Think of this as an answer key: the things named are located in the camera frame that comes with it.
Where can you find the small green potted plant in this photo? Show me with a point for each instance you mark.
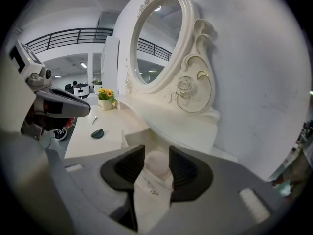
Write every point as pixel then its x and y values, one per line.
pixel 97 82

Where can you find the dark green ball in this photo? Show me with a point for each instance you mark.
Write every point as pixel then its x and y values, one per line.
pixel 97 133

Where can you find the sunflower bouquet in white pot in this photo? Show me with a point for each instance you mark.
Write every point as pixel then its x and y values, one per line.
pixel 106 99

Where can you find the white service robot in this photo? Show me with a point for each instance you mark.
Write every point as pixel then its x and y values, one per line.
pixel 81 90

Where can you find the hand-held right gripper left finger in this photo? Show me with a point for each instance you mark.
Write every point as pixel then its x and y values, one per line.
pixel 127 171

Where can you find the oval mirror with cream frame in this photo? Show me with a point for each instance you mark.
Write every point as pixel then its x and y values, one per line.
pixel 159 40

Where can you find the silver pen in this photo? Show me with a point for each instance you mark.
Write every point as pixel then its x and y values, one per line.
pixel 94 119

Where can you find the black balcony railing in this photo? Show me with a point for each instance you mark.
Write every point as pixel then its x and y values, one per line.
pixel 66 37

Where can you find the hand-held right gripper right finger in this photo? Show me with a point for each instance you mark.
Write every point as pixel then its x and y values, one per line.
pixel 187 174

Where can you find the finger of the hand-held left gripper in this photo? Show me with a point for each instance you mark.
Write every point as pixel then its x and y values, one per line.
pixel 78 109
pixel 73 96

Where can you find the small cream drawer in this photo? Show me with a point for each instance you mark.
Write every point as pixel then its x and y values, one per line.
pixel 149 187

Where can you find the white round ball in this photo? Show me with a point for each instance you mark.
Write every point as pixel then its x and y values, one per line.
pixel 157 163

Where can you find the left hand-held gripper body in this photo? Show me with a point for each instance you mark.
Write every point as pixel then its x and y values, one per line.
pixel 23 55

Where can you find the white vanity table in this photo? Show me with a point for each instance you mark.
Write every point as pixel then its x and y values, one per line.
pixel 122 121

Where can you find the person's left hand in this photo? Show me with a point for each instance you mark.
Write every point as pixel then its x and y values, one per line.
pixel 49 122

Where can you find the black white sneaker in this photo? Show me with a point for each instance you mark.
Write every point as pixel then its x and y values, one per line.
pixel 60 134

